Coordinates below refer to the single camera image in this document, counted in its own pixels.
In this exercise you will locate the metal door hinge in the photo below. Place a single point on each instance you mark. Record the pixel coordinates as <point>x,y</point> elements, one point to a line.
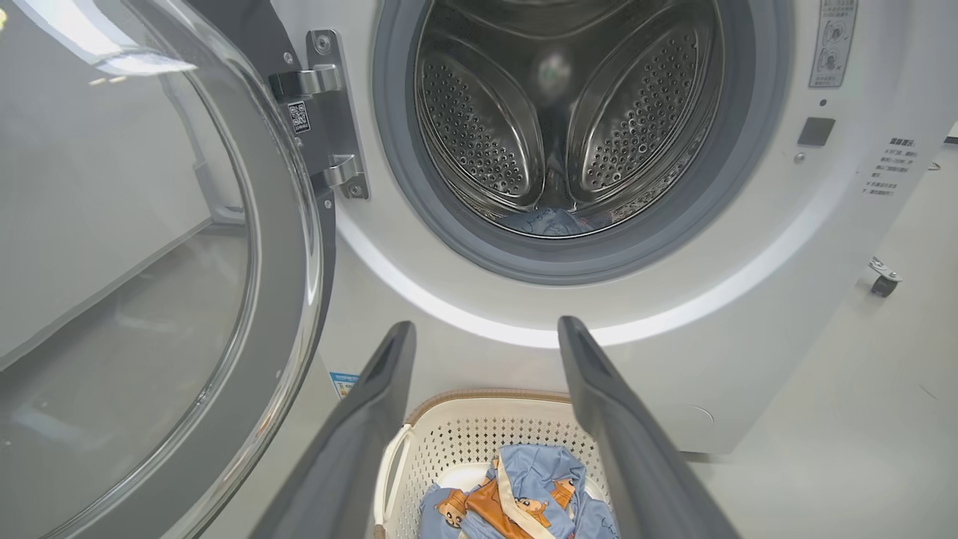
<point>337,112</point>

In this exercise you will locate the white front-load washing machine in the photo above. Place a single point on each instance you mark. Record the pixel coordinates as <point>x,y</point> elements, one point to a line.
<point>748,337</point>

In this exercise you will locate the grey caster leg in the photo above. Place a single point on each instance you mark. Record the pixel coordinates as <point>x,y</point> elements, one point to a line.
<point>885,281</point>

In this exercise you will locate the blue cartoon print garment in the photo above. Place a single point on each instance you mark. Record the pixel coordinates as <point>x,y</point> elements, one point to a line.
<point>546,223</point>
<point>539,471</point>

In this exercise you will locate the small QR code sticker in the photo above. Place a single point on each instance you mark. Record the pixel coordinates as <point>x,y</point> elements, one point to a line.
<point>299,117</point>

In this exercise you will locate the stainless steel washing machine drum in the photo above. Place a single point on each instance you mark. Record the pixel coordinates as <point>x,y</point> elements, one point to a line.
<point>479,120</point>

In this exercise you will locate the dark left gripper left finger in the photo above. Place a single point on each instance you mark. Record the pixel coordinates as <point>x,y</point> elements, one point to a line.
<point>337,479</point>

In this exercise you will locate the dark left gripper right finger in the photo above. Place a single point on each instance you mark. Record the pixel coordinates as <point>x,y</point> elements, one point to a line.
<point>651,486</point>

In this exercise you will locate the white perforated basket brown rim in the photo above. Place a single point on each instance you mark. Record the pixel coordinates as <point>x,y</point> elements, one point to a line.
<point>464,442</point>

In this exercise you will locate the black round object edge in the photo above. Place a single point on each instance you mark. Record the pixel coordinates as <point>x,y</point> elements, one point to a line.
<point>284,314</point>

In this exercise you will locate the grey warning sticker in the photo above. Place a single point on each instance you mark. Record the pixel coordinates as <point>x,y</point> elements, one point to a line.
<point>833,45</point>

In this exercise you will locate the blue energy label sticker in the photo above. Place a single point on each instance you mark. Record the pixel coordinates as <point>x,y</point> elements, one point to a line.
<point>343,383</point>

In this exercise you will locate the small printed text label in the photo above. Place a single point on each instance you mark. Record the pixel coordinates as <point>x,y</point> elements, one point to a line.
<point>889,166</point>

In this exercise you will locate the round drain filter cover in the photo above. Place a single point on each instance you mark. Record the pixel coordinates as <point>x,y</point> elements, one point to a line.
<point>694,418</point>

